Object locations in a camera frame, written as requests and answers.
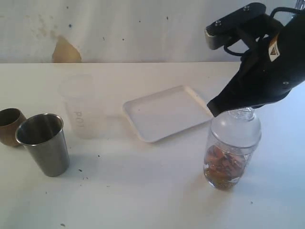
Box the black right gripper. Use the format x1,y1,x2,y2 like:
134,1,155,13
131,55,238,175
207,14,305,117

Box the clear plastic shaker lid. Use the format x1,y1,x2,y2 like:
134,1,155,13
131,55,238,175
211,107,262,148

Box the clear plastic shaker cup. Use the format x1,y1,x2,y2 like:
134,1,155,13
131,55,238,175
203,132,258,190

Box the brown cubes and gold coins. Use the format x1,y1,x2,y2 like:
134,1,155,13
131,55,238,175
203,145,247,190

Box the stainless steel cup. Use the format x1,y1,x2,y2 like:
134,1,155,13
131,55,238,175
15,113,70,177

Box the brown wooden bowl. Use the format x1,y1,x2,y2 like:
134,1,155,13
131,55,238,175
0,108,26,147

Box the white rectangular tray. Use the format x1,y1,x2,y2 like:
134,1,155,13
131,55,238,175
122,85,213,143

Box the translucent plastic cup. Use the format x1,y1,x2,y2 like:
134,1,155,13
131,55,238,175
59,74,106,139

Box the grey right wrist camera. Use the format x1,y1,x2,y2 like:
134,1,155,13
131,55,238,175
205,2,266,50

